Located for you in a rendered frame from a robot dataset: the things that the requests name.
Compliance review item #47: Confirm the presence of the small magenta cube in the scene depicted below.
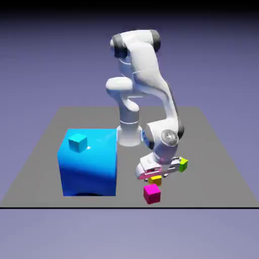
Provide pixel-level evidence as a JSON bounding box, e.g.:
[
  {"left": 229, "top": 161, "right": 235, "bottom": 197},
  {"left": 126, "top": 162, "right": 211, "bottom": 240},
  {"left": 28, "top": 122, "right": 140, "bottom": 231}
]
[{"left": 143, "top": 183, "right": 161, "bottom": 205}]

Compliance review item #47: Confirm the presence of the small yellow cube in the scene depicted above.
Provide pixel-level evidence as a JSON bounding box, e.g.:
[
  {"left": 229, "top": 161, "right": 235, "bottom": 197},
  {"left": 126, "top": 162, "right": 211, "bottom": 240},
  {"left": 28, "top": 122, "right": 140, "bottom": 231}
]
[{"left": 148, "top": 175, "right": 162, "bottom": 186}]

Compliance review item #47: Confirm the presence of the small green cube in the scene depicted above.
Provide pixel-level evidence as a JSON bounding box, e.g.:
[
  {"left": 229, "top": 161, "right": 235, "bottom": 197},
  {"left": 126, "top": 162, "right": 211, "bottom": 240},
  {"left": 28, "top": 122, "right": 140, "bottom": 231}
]
[{"left": 179, "top": 157, "right": 189, "bottom": 173}]

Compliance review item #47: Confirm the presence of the large blue box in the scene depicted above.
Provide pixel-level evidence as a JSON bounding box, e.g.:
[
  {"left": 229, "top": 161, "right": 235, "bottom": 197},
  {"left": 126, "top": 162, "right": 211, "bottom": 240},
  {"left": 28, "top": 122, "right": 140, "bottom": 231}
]
[{"left": 57, "top": 128, "right": 118, "bottom": 197}]

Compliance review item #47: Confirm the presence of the small cyan cube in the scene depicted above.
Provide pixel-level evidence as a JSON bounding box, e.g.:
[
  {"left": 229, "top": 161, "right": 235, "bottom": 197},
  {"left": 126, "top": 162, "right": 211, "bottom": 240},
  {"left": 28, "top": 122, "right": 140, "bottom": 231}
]
[{"left": 68, "top": 133, "right": 88, "bottom": 153}]

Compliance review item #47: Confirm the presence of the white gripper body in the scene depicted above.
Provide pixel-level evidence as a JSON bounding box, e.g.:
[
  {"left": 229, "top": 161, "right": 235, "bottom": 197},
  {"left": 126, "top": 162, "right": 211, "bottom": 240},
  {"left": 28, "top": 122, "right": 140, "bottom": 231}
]
[{"left": 135, "top": 156, "right": 182, "bottom": 180}]

